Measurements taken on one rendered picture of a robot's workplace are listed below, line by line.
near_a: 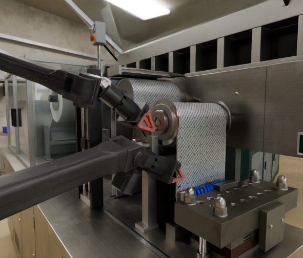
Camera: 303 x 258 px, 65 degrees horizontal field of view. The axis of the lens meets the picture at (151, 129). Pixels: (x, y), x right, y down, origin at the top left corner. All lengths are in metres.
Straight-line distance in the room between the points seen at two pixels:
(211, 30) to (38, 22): 4.83
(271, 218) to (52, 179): 0.57
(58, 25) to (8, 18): 1.02
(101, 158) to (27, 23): 5.14
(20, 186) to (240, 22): 0.89
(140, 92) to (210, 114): 0.28
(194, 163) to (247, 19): 0.56
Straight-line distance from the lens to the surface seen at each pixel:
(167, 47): 1.29
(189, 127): 0.75
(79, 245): 0.79
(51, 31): 5.78
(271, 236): 0.79
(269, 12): 0.97
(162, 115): 0.72
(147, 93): 0.94
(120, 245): 0.77
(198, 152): 0.79
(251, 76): 0.95
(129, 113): 0.66
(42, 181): 0.43
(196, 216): 0.66
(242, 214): 0.67
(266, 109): 0.91
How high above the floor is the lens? 1.29
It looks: 5 degrees down
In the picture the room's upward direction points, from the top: straight up
